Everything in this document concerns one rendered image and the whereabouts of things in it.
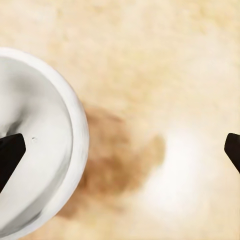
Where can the coffee cup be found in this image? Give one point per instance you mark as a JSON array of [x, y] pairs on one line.
[[38, 102]]

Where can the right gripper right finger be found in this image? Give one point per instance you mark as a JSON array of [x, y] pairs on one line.
[[232, 149]]

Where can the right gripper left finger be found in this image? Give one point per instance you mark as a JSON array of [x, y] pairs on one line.
[[12, 150]]

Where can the countertop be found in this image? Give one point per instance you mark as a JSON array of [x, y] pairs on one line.
[[159, 82]]

